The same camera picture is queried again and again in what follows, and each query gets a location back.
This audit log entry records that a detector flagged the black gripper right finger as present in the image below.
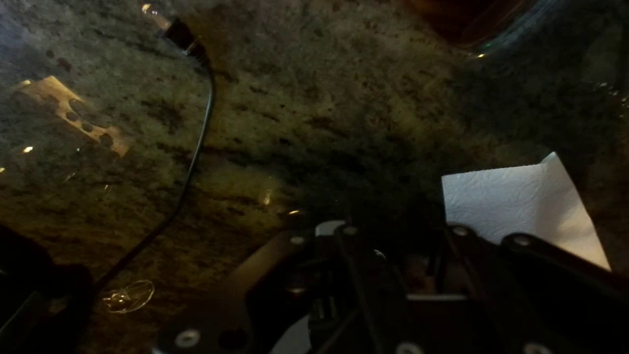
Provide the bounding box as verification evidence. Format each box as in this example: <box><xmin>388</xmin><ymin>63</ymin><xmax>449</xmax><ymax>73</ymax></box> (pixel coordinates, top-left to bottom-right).
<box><xmin>447</xmin><ymin>224</ymin><xmax>629</xmax><ymax>354</ymax></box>

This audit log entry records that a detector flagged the black toaster power cord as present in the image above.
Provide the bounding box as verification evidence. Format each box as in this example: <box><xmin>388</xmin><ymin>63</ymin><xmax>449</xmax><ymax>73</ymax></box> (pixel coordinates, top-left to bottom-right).
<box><xmin>95</xmin><ymin>2</ymin><xmax>219</xmax><ymax>293</ymax></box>

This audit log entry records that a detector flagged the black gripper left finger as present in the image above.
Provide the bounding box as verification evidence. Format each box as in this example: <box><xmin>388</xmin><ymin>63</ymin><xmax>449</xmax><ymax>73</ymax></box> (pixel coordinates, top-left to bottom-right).
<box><xmin>152</xmin><ymin>222</ymin><xmax>408</xmax><ymax>354</ymax></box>

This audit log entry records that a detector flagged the white paper napkin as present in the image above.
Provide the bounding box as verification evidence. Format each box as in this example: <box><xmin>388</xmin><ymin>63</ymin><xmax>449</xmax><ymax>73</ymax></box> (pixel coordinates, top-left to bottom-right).
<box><xmin>441</xmin><ymin>153</ymin><xmax>612</xmax><ymax>269</ymax></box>

